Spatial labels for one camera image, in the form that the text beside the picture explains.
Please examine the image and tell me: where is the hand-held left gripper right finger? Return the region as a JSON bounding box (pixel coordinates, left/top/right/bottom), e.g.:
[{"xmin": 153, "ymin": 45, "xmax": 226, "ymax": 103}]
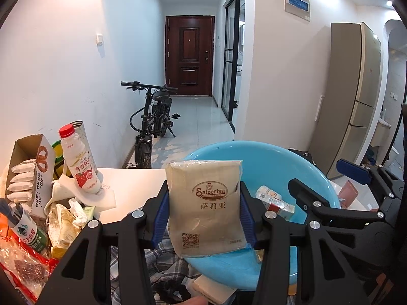
[{"xmin": 239, "ymin": 181, "xmax": 360, "ymax": 305}]

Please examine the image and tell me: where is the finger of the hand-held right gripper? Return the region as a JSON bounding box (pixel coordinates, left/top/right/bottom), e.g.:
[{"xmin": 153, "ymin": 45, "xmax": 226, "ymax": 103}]
[
  {"xmin": 288, "ymin": 178, "xmax": 387, "ymax": 227},
  {"xmin": 336, "ymin": 158, "xmax": 404, "ymax": 212}
]

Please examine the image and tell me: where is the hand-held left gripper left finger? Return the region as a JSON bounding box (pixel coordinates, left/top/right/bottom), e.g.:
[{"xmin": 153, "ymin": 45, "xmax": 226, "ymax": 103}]
[{"xmin": 37, "ymin": 181, "xmax": 170, "ymax": 305}]

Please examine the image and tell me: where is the beige wet wipe packet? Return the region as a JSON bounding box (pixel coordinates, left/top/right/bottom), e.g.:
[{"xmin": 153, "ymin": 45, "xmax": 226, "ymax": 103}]
[{"xmin": 165, "ymin": 159, "xmax": 247, "ymax": 258}]

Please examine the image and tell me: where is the black scrunchie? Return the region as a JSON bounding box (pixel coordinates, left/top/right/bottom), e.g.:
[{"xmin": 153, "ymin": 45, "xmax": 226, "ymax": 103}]
[{"xmin": 153, "ymin": 283, "xmax": 192, "ymax": 305}]

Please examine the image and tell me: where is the light blue plastic basin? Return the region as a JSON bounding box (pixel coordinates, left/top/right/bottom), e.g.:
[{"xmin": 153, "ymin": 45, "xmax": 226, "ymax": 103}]
[{"xmin": 183, "ymin": 140, "xmax": 341, "ymax": 291}]

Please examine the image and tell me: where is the pink cup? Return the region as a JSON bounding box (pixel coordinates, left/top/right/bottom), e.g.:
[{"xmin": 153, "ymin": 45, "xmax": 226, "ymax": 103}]
[{"xmin": 338, "ymin": 180, "xmax": 359, "ymax": 208}]

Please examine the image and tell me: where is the red white small carton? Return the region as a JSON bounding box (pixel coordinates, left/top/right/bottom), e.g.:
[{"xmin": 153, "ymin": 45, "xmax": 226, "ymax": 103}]
[{"xmin": 265, "ymin": 197, "xmax": 296, "ymax": 221}]

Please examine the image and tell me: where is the white orange small carton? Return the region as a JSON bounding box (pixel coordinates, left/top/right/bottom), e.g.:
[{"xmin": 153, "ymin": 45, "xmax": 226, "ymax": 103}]
[{"xmin": 256, "ymin": 186, "xmax": 282, "ymax": 203}]

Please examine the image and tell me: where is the grey plaid cloth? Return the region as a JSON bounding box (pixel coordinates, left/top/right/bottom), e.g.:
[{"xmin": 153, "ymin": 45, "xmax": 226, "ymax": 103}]
[{"xmin": 110, "ymin": 222, "xmax": 204, "ymax": 305}]

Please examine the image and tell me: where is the bathroom sink cabinet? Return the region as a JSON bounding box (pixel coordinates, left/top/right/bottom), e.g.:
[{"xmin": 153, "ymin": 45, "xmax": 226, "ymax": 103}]
[{"xmin": 370, "ymin": 119, "xmax": 391, "ymax": 148}]

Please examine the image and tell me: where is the orange chair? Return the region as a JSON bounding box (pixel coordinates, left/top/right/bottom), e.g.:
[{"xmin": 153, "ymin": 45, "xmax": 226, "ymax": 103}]
[{"xmin": 375, "ymin": 276, "xmax": 396, "ymax": 305}]

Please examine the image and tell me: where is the white paper napkin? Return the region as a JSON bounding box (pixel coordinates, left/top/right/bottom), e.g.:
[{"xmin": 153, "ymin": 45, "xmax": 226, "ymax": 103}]
[{"xmin": 45, "ymin": 170, "xmax": 117, "ymax": 214}]

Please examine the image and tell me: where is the beige refrigerator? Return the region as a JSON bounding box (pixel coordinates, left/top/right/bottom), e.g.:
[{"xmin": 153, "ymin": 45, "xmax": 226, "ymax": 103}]
[{"xmin": 310, "ymin": 22, "xmax": 382, "ymax": 180}]

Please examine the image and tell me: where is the small beige box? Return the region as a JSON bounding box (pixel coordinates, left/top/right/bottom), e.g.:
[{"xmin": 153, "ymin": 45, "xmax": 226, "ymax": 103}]
[{"xmin": 193, "ymin": 274, "xmax": 240, "ymax": 303}]

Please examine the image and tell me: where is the crumpled white tissue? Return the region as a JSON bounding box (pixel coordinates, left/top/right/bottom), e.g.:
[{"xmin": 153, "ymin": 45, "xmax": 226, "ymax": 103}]
[{"xmin": 48, "ymin": 198, "xmax": 89, "ymax": 249}]

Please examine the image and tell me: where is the red capped milk bottle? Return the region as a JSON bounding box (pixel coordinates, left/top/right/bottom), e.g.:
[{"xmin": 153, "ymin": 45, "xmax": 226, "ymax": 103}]
[{"xmin": 59, "ymin": 124, "xmax": 101, "ymax": 194}]

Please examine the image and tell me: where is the black bicycle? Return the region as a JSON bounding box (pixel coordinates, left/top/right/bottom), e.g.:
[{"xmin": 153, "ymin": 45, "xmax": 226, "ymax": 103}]
[{"xmin": 121, "ymin": 81, "xmax": 181, "ymax": 169}]

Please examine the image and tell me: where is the green yellow package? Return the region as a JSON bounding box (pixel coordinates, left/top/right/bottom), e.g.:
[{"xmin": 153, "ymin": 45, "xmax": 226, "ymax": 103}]
[{"xmin": 52, "ymin": 140, "xmax": 66, "ymax": 178}]

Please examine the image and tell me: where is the open cardboard box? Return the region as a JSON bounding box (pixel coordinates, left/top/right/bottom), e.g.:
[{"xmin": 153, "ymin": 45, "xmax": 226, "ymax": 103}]
[{"xmin": 6, "ymin": 133, "xmax": 57, "ymax": 220}]

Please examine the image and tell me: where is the green label water bottle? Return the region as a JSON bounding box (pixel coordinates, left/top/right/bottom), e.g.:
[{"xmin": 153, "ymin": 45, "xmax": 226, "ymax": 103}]
[{"xmin": 6, "ymin": 202, "xmax": 52, "ymax": 258}]

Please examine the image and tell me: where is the red plastic snack bag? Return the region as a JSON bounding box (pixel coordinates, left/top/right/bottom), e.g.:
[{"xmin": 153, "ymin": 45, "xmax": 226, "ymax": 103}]
[{"xmin": 0, "ymin": 213, "xmax": 61, "ymax": 305}]

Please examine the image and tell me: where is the row of white packets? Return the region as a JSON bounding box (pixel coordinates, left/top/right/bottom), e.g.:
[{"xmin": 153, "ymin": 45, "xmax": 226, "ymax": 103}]
[{"xmin": 6, "ymin": 160, "xmax": 36, "ymax": 204}]

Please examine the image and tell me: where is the black framed glass door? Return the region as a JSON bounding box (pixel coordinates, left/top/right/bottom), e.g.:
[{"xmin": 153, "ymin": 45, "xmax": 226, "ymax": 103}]
[{"xmin": 222, "ymin": 0, "xmax": 245, "ymax": 122}]

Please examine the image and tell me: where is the dark red entrance door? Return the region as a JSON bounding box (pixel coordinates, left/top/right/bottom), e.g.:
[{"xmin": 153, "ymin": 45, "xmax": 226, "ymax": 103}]
[{"xmin": 165, "ymin": 16, "xmax": 214, "ymax": 96}]

